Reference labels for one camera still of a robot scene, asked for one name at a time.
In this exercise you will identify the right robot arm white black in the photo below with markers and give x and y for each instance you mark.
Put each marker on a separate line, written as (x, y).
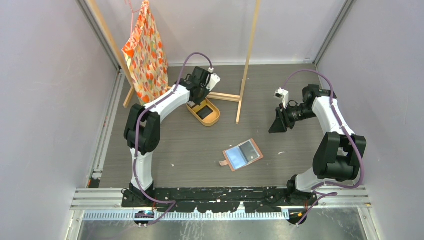
(338, 157)

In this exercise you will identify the orange oval tray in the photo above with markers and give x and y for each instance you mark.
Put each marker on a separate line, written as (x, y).
(206, 112)

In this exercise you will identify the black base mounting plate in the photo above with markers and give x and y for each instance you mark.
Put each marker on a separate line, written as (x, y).
(269, 199)

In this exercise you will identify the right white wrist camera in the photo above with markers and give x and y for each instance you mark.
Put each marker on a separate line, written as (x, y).
(283, 95)

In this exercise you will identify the black credit card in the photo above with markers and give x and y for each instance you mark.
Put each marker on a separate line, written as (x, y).
(249, 151)

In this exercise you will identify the brown leather card holder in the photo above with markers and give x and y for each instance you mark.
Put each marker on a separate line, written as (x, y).
(241, 155)

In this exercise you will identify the wooden clothes rack frame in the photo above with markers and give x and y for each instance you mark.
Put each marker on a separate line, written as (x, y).
(122, 66)

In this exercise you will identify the aluminium rail frame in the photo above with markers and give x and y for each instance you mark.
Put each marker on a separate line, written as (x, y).
(104, 204)

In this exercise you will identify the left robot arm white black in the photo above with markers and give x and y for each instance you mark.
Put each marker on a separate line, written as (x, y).
(143, 128)

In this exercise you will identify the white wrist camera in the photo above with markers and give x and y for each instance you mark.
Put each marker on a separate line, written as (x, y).
(283, 95)
(213, 80)

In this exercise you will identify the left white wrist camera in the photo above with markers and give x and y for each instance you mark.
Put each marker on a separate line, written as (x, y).
(213, 80)

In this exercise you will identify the pink clothes hanger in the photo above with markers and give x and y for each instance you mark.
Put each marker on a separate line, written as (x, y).
(134, 6)

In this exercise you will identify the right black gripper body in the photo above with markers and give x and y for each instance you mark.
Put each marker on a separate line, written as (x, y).
(290, 125)

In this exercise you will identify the orange floral fabric bag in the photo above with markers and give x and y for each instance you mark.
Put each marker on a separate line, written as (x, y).
(145, 57)

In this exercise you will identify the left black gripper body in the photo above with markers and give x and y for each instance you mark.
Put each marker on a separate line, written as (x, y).
(203, 95)

